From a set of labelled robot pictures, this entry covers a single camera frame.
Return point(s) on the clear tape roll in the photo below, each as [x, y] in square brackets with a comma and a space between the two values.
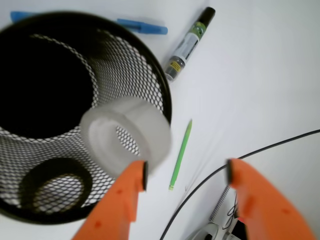
[125, 130]

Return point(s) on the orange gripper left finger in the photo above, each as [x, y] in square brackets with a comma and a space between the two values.
[112, 216]

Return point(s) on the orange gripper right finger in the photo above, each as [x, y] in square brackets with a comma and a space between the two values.
[266, 213]

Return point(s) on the black tape roll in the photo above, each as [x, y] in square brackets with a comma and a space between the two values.
[57, 185]

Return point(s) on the spiral notebook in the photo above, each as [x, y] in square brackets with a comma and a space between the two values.
[224, 213]

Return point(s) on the blue ballpoint pen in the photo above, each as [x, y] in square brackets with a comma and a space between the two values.
[133, 26]

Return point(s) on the black mesh pen holder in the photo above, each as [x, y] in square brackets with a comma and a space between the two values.
[53, 68]

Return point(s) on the green pencil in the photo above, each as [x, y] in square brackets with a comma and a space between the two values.
[180, 155]

